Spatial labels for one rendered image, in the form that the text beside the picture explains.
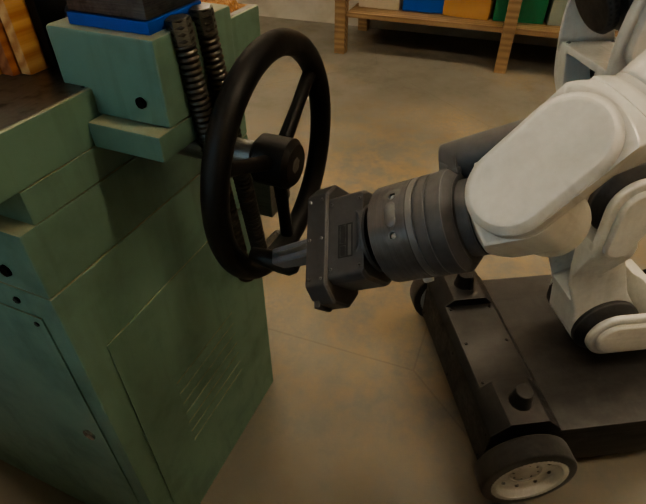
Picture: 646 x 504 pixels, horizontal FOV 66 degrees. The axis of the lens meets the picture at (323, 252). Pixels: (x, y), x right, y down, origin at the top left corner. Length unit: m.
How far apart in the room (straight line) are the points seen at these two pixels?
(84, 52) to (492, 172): 0.42
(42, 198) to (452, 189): 0.41
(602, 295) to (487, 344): 0.27
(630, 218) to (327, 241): 0.64
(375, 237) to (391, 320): 1.10
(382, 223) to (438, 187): 0.05
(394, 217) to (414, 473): 0.91
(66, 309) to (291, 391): 0.80
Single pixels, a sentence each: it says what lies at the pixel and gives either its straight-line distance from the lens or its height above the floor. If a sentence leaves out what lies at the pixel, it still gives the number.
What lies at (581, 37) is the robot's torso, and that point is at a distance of 0.97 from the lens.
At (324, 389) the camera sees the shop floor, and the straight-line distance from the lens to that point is 1.35.
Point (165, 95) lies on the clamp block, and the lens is 0.55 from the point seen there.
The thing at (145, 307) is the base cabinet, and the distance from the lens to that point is 0.76.
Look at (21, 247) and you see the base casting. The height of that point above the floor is 0.79.
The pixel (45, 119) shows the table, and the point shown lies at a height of 0.89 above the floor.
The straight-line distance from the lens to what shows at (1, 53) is 0.68.
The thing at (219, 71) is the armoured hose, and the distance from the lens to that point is 0.60.
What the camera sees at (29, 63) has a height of 0.91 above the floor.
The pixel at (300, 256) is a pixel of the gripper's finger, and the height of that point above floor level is 0.78.
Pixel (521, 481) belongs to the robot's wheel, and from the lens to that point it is 1.23.
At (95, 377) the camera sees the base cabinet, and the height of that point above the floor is 0.56.
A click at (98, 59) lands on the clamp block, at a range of 0.59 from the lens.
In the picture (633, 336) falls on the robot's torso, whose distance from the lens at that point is 1.26.
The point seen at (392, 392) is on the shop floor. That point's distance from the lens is 1.35.
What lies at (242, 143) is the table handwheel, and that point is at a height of 0.83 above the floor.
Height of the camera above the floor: 1.11
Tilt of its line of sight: 40 degrees down
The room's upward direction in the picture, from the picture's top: straight up
